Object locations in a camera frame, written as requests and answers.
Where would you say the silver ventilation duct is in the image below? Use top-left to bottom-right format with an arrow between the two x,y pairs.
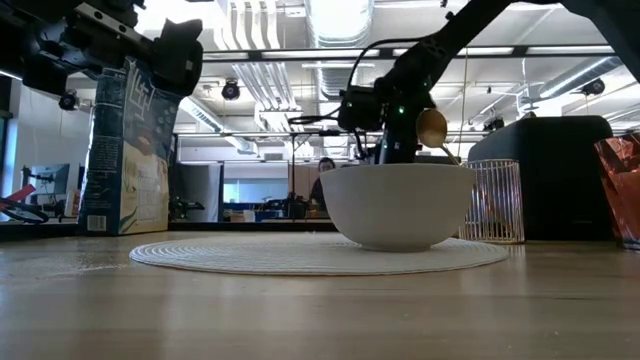
305,0 -> 376,102

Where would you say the background black workbench frame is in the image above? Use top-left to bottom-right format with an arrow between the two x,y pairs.
172,130 -> 482,224

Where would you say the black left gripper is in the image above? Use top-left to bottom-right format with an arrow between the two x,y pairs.
21,0 -> 204,98

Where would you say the black ceiling spotlight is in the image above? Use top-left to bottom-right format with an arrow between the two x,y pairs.
57,89 -> 81,113
580,77 -> 607,98
220,78 -> 242,103

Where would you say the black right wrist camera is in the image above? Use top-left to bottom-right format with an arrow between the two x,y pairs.
337,85 -> 387,133

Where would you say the white ceramic bowl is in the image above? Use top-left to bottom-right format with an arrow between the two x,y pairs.
319,162 -> 478,253

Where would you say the white round woven placemat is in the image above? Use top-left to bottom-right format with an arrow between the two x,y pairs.
128,233 -> 511,278

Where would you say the black table frame rail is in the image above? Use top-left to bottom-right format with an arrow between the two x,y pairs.
0,220 -> 342,243

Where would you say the blue cereal box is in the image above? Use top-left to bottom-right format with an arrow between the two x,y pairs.
76,56 -> 184,237

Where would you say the black toaster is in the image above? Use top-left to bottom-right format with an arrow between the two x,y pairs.
466,115 -> 616,242

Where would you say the copper orange faceted tumbler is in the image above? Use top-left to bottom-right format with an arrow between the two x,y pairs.
593,131 -> 640,251

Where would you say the clear glass cup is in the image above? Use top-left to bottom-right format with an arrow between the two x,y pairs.
458,158 -> 526,245

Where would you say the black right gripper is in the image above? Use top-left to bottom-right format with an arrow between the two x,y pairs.
376,69 -> 437,166

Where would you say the red and black wheel device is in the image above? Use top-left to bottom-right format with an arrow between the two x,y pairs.
0,183 -> 51,226

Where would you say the background computer monitor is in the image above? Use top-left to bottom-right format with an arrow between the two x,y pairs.
29,162 -> 72,198

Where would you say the person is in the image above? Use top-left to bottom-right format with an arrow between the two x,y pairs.
308,156 -> 338,213

